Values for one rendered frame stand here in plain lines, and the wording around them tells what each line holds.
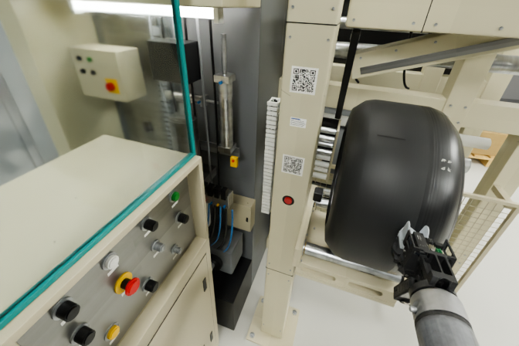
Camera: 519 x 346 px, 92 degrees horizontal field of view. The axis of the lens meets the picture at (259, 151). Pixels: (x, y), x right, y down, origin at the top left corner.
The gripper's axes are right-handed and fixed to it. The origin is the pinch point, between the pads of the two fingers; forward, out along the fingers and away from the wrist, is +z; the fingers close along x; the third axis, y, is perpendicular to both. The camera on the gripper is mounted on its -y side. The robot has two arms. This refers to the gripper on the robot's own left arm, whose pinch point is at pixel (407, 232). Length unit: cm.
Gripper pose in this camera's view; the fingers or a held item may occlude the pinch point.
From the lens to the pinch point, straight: 72.9
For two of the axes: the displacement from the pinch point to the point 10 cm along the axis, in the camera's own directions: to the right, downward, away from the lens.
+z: 3.2, -3.8, 8.7
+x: -9.4, -2.1, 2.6
